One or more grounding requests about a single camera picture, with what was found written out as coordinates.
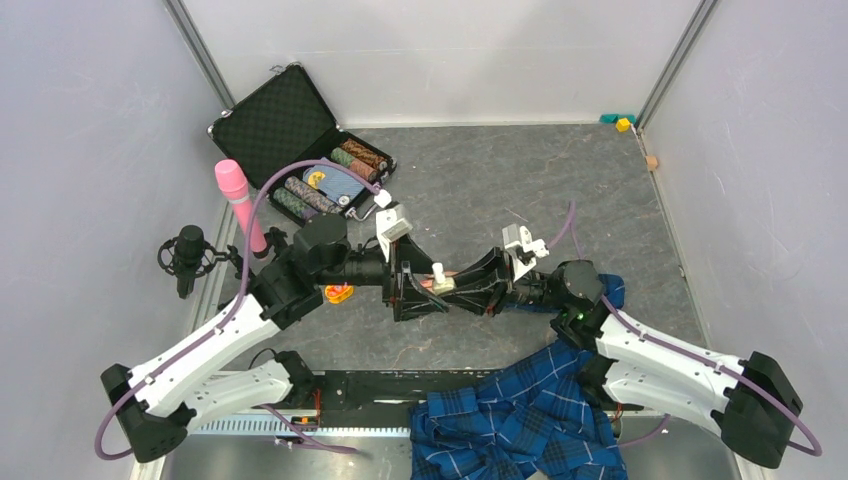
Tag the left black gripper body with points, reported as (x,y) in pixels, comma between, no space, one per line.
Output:
(392,278)

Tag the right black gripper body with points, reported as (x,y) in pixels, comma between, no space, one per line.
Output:
(506,276)

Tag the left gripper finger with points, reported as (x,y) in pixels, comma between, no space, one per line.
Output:
(424,308)
(409,252)

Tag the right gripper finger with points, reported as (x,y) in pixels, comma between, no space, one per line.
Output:
(478,271)
(475,301)

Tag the grey nail polish cap brush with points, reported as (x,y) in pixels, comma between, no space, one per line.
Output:
(438,274)

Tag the nail polish bottle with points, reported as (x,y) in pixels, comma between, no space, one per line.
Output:
(443,288)

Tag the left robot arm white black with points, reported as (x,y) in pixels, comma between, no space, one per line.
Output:
(159,402)

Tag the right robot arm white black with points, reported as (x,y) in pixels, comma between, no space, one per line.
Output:
(749,403)

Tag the mannequin hand with painted nails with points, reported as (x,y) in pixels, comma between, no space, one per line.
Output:
(425,282)

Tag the orange yellow round toy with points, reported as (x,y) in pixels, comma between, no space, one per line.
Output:
(337,294)

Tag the blue plaid shirt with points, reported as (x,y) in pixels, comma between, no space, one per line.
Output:
(531,417)

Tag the black tripod stand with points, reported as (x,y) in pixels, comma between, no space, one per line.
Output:
(275,241)

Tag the open black poker chip case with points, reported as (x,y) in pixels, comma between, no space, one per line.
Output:
(286,121)

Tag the small tan block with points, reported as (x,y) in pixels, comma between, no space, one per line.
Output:
(652,163)

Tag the teal block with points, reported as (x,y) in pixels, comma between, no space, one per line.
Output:
(613,118)

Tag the pink microphone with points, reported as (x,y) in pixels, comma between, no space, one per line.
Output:
(234,186)

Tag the yellow cube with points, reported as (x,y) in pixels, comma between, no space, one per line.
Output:
(623,124)

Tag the black studio microphone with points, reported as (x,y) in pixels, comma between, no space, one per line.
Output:
(187,257)

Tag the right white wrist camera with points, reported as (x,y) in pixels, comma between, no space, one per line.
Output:
(523,242)

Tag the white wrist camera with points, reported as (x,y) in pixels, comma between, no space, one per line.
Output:
(392,224)
(523,242)

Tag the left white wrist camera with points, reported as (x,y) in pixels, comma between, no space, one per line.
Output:
(392,224)

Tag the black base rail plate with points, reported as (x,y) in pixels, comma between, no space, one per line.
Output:
(372,398)

